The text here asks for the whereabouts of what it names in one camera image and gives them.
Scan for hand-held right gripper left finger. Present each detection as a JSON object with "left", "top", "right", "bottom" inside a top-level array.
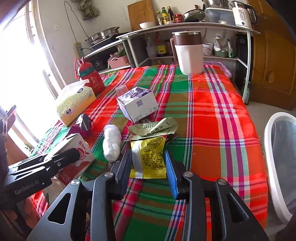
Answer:
[{"left": 26, "top": 149, "right": 133, "bottom": 241}]

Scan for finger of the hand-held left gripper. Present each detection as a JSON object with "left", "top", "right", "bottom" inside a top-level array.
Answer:
[
  {"left": 14, "top": 148, "right": 81, "bottom": 180},
  {"left": 8, "top": 154, "right": 50, "bottom": 173}
]

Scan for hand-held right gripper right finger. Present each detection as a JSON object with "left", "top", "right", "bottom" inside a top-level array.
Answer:
[{"left": 164, "top": 149, "right": 270, "bottom": 241}]

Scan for red apple juice carton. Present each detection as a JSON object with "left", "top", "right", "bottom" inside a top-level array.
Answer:
[{"left": 45, "top": 133, "right": 96, "bottom": 186}]

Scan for yellow snack wrapper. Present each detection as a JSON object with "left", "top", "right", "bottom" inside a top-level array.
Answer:
[{"left": 129, "top": 136, "right": 167, "bottom": 179}]

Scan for white plastic wad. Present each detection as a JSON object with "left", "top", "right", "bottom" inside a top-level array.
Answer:
[{"left": 102, "top": 124, "right": 122, "bottom": 162}]

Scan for purple snack wrapper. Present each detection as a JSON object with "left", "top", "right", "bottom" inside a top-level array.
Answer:
[{"left": 69, "top": 113, "right": 93, "bottom": 139}]

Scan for green snack wrapper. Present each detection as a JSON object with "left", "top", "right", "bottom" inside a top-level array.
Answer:
[{"left": 128, "top": 117, "right": 178, "bottom": 141}]

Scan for white milk carton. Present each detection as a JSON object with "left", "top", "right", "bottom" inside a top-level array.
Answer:
[{"left": 116, "top": 87, "right": 159, "bottom": 123}]

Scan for white trash bin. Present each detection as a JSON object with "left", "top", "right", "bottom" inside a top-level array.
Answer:
[{"left": 264, "top": 112, "right": 296, "bottom": 224}]

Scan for yellow tissue pack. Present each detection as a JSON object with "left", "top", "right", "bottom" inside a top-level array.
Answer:
[{"left": 56, "top": 79, "right": 96, "bottom": 127}]

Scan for plaid tablecloth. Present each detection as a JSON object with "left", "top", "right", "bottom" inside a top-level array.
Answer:
[{"left": 30, "top": 64, "right": 270, "bottom": 241}]

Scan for clear plastic cup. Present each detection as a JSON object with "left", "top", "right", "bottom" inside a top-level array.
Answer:
[{"left": 115, "top": 85, "right": 128, "bottom": 98}]

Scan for red water bottle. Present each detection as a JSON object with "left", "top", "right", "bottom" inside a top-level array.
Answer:
[{"left": 74, "top": 57, "right": 105, "bottom": 95}]

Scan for window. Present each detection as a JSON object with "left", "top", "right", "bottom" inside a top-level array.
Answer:
[{"left": 0, "top": 0, "right": 66, "bottom": 151}]

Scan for white power strip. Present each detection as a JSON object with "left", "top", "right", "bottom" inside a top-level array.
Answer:
[{"left": 74, "top": 42, "right": 84, "bottom": 58}]

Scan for pink basket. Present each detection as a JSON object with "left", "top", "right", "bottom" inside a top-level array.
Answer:
[{"left": 108, "top": 55, "right": 129, "bottom": 69}]

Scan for green glass bottle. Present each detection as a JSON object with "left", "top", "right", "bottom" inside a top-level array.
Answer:
[{"left": 243, "top": 81, "right": 251, "bottom": 105}]

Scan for low white shelf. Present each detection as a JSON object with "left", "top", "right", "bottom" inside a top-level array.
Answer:
[{"left": 83, "top": 39, "right": 131, "bottom": 70}]

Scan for brown and white mug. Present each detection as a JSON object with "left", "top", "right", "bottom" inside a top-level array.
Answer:
[{"left": 170, "top": 31, "right": 204, "bottom": 76}]

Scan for translucent bin liner bag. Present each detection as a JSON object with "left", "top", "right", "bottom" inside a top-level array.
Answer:
[{"left": 272, "top": 118, "right": 296, "bottom": 216}]

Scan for pink storage box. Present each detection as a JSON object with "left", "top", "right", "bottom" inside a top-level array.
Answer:
[{"left": 203, "top": 61, "right": 232, "bottom": 78}]

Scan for black induction cooker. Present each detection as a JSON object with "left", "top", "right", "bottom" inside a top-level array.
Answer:
[{"left": 89, "top": 38, "right": 123, "bottom": 49}]

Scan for clear plastic bottle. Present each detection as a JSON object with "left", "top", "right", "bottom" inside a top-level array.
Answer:
[{"left": 146, "top": 37, "right": 157, "bottom": 58}]

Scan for red cap sauce bottle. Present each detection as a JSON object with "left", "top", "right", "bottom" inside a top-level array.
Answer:
[{"left": 155, "top": 32, "right": 167, "bottom": 57}]

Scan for steel steamer pot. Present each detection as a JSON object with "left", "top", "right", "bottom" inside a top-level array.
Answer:
[{"left": 85, "top": 27, "right": 120, "bottom": 43}]

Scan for lidded plastic container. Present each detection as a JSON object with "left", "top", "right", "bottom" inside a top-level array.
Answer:
[{"left": 202, "top": 43, "right": 213, "bottom": 56}]

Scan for plastic food bags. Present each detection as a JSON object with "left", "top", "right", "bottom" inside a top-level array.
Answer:
[{"left": 213, "top": 35, "right": 234, "bottom": 58}]

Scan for white metal shelf rack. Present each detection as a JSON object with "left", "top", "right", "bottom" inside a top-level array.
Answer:
[{"left": 117, "top": 23, "right": 260, "bottom": 98}]

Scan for hanging grey cloth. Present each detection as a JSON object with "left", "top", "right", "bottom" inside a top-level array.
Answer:
[{"left": 77, "top": 0, "right": 100, "bottom": 20}]

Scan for wooden door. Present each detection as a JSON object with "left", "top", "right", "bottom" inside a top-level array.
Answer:
[{"left": 246, "top": 0, "right": 296, "bottom": 109}]

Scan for green sauce bottle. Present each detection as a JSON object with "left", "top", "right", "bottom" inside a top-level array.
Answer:
[{"left": 161, "top": 7, "right": 170, "bottom": 25}]

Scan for frying pan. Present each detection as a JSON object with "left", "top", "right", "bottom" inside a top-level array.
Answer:
[{"left": 180, "top": 9, "right": 206, "bottom": 23}]

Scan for wooden cutting board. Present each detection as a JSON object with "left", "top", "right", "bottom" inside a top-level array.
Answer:
[{"left": 127, "top": 0, "right": 156, "bottom": 30}]

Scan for clear storage box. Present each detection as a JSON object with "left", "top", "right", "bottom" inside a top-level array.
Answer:
[{"left": 205, "top": 7, "right": 235, "bottom": 24}]

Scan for white electric kettle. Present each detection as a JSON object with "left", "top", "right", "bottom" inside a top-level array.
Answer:
[{"left": 231, "top": 1, "right": 257, "bottom": 26}]

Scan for power cable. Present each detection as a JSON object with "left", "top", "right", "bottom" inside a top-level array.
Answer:
[{"left": 64, "top": 1, "right": 78, "bottom": 43}]

